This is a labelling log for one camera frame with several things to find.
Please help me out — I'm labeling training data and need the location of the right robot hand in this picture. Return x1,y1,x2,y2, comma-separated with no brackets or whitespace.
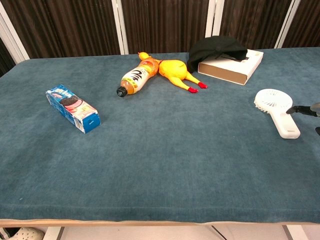
285,101,320,137

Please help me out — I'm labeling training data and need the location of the white handheld fan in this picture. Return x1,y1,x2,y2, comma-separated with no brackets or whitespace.
253,89,301,140

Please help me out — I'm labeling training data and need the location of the white flat box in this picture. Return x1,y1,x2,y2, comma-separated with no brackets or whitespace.
197,49,265,86

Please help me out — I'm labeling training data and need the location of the black cap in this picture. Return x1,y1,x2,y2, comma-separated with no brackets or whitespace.
186,35,248,74

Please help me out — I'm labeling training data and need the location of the yellow rubber chicken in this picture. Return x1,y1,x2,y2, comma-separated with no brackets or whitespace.
137,51,209,94

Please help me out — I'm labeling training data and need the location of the blue-green table cloth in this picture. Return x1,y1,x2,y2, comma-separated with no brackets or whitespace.
0,47,320,224

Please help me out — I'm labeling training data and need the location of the orange drink bottle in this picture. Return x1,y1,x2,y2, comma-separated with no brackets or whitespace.
116,58,160,98

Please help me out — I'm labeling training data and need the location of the blue cookie box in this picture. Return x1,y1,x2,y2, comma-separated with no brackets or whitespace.
45,84,102,134

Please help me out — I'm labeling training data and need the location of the white perforated clog shoe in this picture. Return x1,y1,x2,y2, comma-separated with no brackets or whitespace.
0,226,46,240

